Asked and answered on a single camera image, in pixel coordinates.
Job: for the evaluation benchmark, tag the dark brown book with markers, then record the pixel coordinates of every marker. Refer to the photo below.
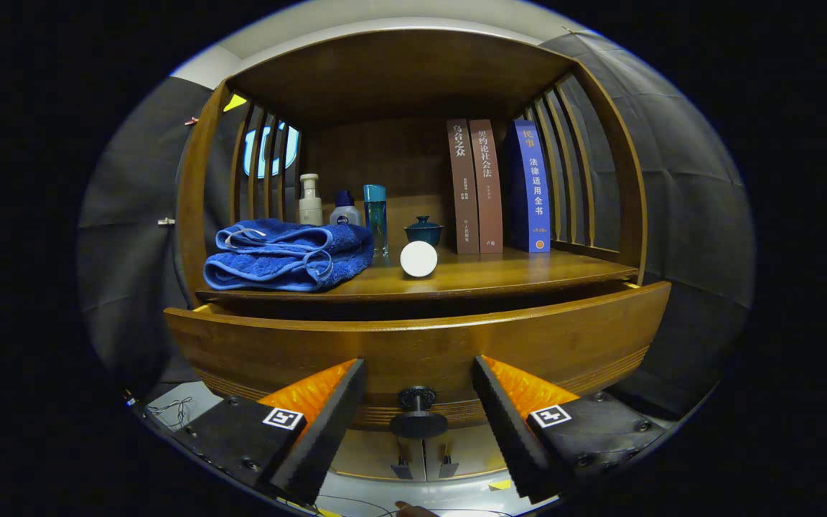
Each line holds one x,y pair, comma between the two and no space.
462,187

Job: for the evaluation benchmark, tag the white pump bottle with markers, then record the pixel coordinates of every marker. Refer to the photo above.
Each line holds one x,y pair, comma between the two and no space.
311,208

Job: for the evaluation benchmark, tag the white cosmetic tube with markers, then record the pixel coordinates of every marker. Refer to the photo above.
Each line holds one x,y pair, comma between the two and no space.
419,259

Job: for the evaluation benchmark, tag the wooden cabinet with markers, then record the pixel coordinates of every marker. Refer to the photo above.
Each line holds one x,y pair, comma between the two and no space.
399,72

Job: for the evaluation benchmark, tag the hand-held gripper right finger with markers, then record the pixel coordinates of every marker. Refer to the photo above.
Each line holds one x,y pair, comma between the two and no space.
514,431

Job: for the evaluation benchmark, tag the wooden drawer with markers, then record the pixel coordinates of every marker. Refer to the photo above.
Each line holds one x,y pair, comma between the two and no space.
413,352

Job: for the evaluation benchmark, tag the folded blue towel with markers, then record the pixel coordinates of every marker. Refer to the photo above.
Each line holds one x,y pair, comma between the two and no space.
277,258

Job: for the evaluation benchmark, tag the black backdrop cloth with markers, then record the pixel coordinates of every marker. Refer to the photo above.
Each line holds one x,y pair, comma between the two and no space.
693,215

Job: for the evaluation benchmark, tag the light brown book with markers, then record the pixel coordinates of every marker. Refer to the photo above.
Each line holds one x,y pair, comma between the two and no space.
487,187

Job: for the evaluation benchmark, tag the white bottle blue cap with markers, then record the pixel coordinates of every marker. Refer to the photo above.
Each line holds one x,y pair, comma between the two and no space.
345,214

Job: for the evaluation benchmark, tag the blue book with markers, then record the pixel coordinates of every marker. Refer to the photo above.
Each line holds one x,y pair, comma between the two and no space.
532,187

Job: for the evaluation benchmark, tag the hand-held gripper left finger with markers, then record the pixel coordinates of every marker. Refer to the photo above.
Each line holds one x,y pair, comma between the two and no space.
327,431

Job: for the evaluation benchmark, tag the dark blue lidded teacup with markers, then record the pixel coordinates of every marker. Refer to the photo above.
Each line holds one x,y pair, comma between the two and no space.
424,233

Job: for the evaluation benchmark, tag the wooden countertop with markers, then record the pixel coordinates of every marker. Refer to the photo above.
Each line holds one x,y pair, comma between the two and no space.
500,269

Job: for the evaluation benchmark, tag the clear teal bottle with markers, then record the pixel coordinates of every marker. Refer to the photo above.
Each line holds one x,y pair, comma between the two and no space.
375,215

